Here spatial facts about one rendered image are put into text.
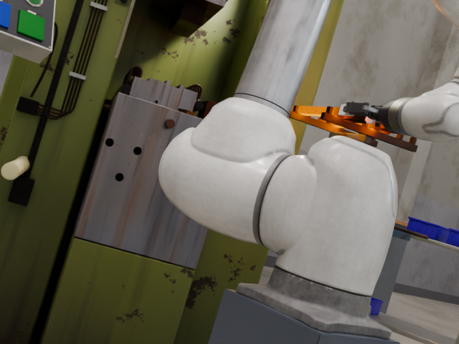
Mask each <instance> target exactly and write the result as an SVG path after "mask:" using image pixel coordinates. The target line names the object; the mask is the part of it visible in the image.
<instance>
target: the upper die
mask: <svg viewBox="0 0 459 344"><path fill-rule="evenodd" d="M185 1H188V2H189V3H193V4H195V5H198V6H201V7H203V8H206V9H207V10H206V14H205V16H204V21H203V23H202V26H203V25H204V24H205V23H206V22H208V21H209V20H210V19H211V18H212V17H213V16H214V15H215V14H216V13H217V12H219V11H220V10H221V9H222V8H224V6H225V2H226V0H152V2H151V5H150V9H152V10H156V11H158V12H162V13H164V14H167V15H170V16H173V15H174V14H175V13H176V12H177V11H178V9H179V8H180V6H181V5H182V4H183V3H184V2H185Z"/></svg>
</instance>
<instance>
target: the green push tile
mask: <svg viewBox="0 0 459 344"><path fill-rule="evenodd" d="M44 23H45V19H44V18H42V17H39V16H36V15H35V14H32V13H29V12H26V11H24V10H19V11H18V24H17V33H19V34H21V35H24V36H27V37H28V38H32V39H34V40H37V41H39V42H43V39H44Z"/></svg>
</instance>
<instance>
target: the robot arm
mask: <svg viewBox="0 0 459 344"><path fill-rule="evenodd" d="M332 2H333V0H270V3H269V6H268V9H267V11H266V14H265V16H264V20H263V21H262V24H261V27H260V30H259V32H258V35H257V37H256V39H255V42H254V45H253V48H252V49H251V52H250V55H249V58H248V60H247V63H246V65H245V68H244V70H243V73H242V76H241V78H240V80H239V83H238V86H237V88H236V91H235V93H234V97H233V98H228V99H226V100H224V101H222V102H220V103H218V104H216V105H214V106H213V107H212V109H211V111H210V112H209V114H207V116H206V117H205V118H204V119H203V120H202V121H201V123H200V124H199V125H198V126H197V127H196V128H188V129H186V130H185V131H183V132H181V133H180V134H179V135H178V136H176V137H175V138H174V139H173V140H172V141H171V143H170V144H169V145H168V147H167V148H166V150H165V151H164V153H163V155H162V157H161V161H160V164H159V169H158V178H159V182H160V185H161V188H162V189H163V192H164V193H165V195H166V197H167V198H168V199H169V200H170V201H171V202H172V203H173V204H174V205H175V206H176V207H177V208H178V209H179V210H180V211H181V212H182V213H184V214H185V215H187V216H188V217H189V218H191V219H193V220H194V221H195V222H197V223H198V224H200V225H201V226H203V227H206V228H208V229H210V230H213V231H215V232H217V233H220V234H223V235H226V236H229V237H231V238H235V239H237V240H242V241H244V242H249V243H253V244H258V245H261V246H265V247H267V248H268V249H270V250H271V251H273V252H274V253H277V254H278V256H277V260H276V264H275V267H274V269H273V272H272V274H271V276H270V279H269V282H268V283H267V284H254V283H239V284H238V287H237V290H236V292H237V293H239V294H241V295H244V296H246V297H248V298H251V299H253V300H256V301H258V302H260V303H262V304H265V305H266V306H269V307H271V308H272V309H275V310H277V311H279V312H281V313H283V314H285V315H288V316H290V317H292V318H294V319H296V320H299V321H301V322H302V323H304V324H306V325H307V326H309V327H311V328H313V329H316V330H319V331H322V332H338V333H345V334H356V335H362V336H372V337H377V338H381V339H387V340H389V339H390V336H391V330H390V329H389V328H387V327H385V326H384V325H382V324H380V323H378V322H377V321H375V320H373V319H372V318H370V313H371V310H372V308H371V306H370V302H371V299H372V294H373V291H374V288H375V285H376V282H377V280H378V277H379V276H380V273H381V270H382V268H383V265H384V262H385V259H386V256H387V252H388V250H389V245H390V242H391V238H392V234H393V229H394V225H395V219H396V215H397V209H398V185H397V179H396V176H395V172H394V169H393V164H392V161H391V158H390V156H389V155H388V154H386V153H384V152H382V151H380V150H379V149H376V148H375V147H372V146H369V145H367V144H364V143H362V142H359V141H356V140H354V139H351V138H348V137H344V136H334V137H331V138H325V139H322V140H320V141H318V142H317V143H314V144H313V145H312V146H311V147H310V149H309V152H308V155H307V156H306V155H294V149H295V143H296V135H295V133H294V129H293V127H292V124H291V122H290V120H289V119H288V118H289V116H290V113H291V111H292V107H293V106H294V102H295V100H296V97H297V95H298V91H299V89H300V87H301V84H302V82H303V79H304V76H305V73H306V71H307V68H308V65H309V62H310V60H311V57H312V55H313V52H314V49H315V47H316V44H317V41H318V38H319V36H320V33H321V31H322V28H323V25H324V22H325V20H326V17H327V14H328V13H329V9H330V7H331V4H332ZM338 115H341V116H354V115H359V116H364V117H366V118H365V121H366V122H367V124H375V126H376V127H379V125H380V124H382V125H383V126H384V127H385V128H386V129H387V130H389V131H393V132H396V133H399V134H402V135H403V136H404V135H406V136H410V137H416V138H417V139H421V140H424V141H432V142H446V141H453V140H456V139H459V67H458V69H457V70H456V73H455V74H454V79H453V80H452V81H450V82H448V83H447V84H445V85H443V86H441V87H439V88H437V89H434V90H432V91H429V92H426V93H424V94H422V95H421V96H419V97H413V98H400V99H398V100H392V101H389V102H388V103H386V104H385V105H384V106H382V105H380V106H375V105H372V106H370V104H369V103H368V102H364V103H358V102H347V103H346V104H341V106H340V108H339V113H338ZM375 122H376V123H375Z"/></svg>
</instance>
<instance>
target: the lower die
mask: <svg viewBox="0 0 459 344"><path fill-rule="evenodd" d="M169 84H170V81H168V80H166V81H165V82H162V81H158V80H156V79H153V78H149V79H148V80H145V79H142V78H139V77H136V76H135V77H134V78H133V79H132V80H131V81H130V82H129V85H130V87H131V91H130V92H129V93H128V94H127V95H129V96H133V97H136V98H139V99H142V100H145V101H148V102H151V103H154V101H155V100H157V101H158V103H157V104H158V105H161V106H164V107H167V108H169V109H173V110H176V111H178V109H185V110H189V111H192V112H193V107H194V105H195V101H196V98H197V94H198V93H197V92H195V91H191V90H188V89H185V88H183V87H184V85H181V86H180V88H179V89H178V88H176V87H172V86H170V85H169Z"/></svg>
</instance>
